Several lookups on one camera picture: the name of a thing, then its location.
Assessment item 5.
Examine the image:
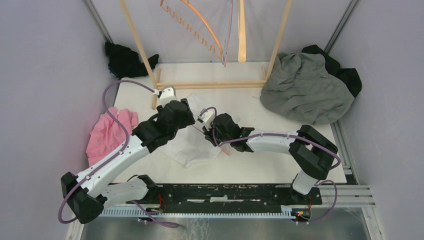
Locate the pink wire hanger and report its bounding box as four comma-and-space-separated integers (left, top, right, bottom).
192, 125, 230, 156

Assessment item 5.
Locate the white skirt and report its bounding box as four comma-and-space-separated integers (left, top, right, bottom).
160, 93, 240, 168

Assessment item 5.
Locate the orange plastic hanger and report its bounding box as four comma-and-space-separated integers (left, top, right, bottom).
159, 0, 224, 61

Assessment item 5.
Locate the grey garment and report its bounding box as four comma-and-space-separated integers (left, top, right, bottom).
259, 52, 355, 125

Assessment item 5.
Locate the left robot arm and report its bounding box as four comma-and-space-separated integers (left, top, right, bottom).
58, 98, 195, 224

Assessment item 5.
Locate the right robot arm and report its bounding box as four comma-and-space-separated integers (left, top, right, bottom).
197, 110, 341, 204

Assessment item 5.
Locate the wooden hanger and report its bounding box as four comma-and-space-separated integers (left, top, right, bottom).
237, 0, 247, 63

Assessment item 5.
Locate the wooden clothes rack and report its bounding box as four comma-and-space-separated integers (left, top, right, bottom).
118, 0, 293, 90

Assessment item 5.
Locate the pink garment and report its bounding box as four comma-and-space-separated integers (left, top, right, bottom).
86, 107, 139, 167

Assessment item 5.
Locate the black garment left corner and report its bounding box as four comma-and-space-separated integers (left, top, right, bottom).
104, 42, 149, 79

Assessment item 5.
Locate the black garment corner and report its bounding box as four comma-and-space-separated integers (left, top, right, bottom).
301, 44, 363, 98
104, 42, 149, 79

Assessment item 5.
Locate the black garment right corner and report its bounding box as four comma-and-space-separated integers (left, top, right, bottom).
301, 44, 363, 98

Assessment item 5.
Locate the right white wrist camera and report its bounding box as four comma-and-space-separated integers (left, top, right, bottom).
197, 109, 216, 131

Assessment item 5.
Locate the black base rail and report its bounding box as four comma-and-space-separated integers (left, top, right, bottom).
137, 183, 323, 214

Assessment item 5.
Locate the white cable duct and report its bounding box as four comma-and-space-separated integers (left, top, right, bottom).
99, 205, 298, 220

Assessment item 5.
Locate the blue wire hanger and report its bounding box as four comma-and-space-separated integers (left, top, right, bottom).
221, 0, 233, 65

